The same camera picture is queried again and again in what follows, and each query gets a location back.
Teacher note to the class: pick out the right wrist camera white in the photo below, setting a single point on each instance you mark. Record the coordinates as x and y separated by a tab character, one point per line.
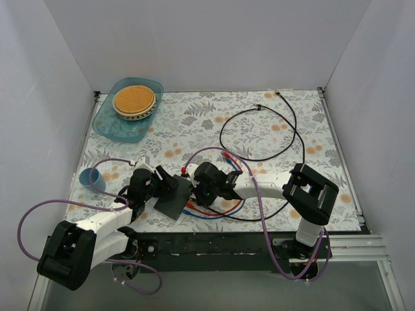
189	174

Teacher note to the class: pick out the black network switch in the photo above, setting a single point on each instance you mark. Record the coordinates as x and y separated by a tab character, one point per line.
172	203

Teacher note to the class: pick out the small blue plastic cup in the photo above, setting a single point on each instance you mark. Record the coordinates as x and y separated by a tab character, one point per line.
92	180

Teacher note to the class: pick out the floral patterned table mat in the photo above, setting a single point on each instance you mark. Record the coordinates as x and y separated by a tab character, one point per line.
274	131

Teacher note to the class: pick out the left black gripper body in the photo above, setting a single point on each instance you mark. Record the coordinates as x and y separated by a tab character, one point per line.
159	181

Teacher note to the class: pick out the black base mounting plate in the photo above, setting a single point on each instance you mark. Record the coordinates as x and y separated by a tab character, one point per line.
174	252

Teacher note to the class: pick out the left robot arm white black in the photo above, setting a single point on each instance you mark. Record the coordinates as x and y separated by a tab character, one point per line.
74	249

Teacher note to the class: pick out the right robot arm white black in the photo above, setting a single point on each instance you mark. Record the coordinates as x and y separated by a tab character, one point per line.
311	194

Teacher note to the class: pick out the woven orange round basket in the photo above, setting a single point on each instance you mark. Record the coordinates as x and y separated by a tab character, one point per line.
134	103

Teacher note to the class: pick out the blue transparent plastic tray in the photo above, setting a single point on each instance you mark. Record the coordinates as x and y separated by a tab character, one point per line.
109	125

